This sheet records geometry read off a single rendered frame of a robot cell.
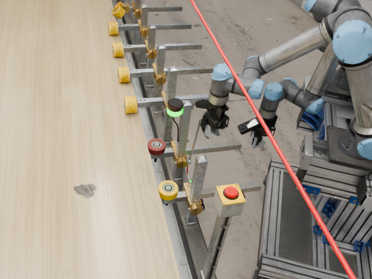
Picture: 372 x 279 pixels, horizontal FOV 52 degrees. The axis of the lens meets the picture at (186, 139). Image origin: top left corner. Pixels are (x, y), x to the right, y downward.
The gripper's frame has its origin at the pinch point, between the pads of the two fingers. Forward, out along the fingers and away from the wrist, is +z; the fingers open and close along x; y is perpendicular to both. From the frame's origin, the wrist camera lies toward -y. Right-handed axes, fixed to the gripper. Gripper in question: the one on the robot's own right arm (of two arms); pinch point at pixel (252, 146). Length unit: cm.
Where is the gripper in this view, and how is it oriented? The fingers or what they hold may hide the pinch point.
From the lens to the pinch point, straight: 190.3
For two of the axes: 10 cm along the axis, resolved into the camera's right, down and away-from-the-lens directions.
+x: -2.4, -6.8, 6.9
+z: -1.0, 7.2, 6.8
